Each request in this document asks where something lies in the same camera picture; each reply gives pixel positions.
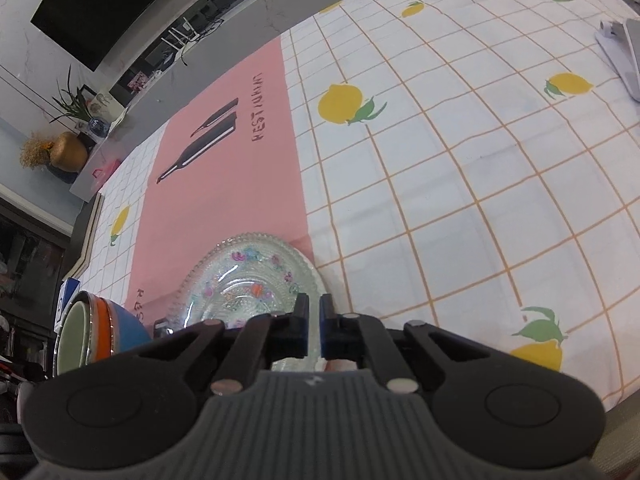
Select blue steel bowl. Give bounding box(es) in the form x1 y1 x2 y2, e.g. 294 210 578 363
102 300 151 357

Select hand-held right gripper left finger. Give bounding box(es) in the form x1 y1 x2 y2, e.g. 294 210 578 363
125 292 311 396

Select white router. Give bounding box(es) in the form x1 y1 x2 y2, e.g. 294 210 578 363
165 17 194 59

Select white grey phone stand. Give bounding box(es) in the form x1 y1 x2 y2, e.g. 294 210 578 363
594 17 640 102

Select pink storage basket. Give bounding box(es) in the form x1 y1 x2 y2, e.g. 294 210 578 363
91 159 121 185

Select orange steel bowl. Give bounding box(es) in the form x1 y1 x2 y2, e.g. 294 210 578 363
82 296 119 364

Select clear glass floral plate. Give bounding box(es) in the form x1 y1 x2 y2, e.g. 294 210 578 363
172 232 332 376

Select dark wooden cabinet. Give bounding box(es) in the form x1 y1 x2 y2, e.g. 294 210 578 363
0 195 77 411

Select gold vase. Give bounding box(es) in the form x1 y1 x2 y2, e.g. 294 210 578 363
50 131 89 174

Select blue and white box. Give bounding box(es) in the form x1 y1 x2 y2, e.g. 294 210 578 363
57 277 81 332

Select checked lemon print tablecloth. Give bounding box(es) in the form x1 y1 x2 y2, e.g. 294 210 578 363
75 0 640 414

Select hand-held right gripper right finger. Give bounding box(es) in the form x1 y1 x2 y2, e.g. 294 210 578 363
320 293 506 395

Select green plant in blue vase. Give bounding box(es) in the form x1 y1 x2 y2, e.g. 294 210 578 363
50 65 111 137

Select black television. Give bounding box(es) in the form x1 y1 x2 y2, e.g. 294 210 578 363
30 0 267 72

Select dried yellow flowers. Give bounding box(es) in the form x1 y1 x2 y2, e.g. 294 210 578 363
19 132 54 170

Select green ceramic bowl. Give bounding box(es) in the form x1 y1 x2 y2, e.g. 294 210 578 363
54 290 94 377

